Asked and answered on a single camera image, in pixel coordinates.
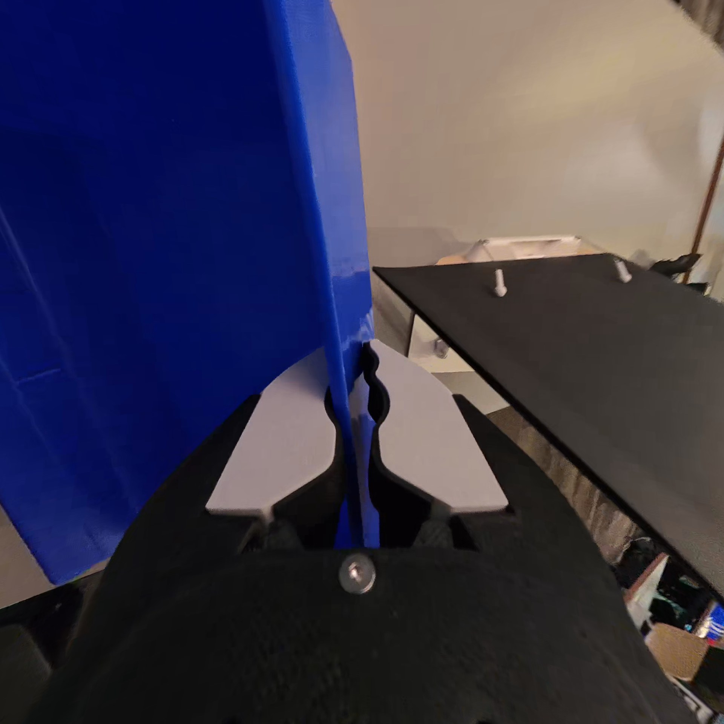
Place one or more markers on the blue plastic box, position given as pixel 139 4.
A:
pixel 169 226

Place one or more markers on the black flat board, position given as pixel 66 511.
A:
pixel 565 367

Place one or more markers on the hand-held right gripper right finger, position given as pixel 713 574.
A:
pixel 441 452

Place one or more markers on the brown wooden pole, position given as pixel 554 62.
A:
pixel 705 220

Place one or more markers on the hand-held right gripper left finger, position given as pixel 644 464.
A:
pixel 271 452

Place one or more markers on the brown cardboard box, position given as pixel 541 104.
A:
pixel 676 650

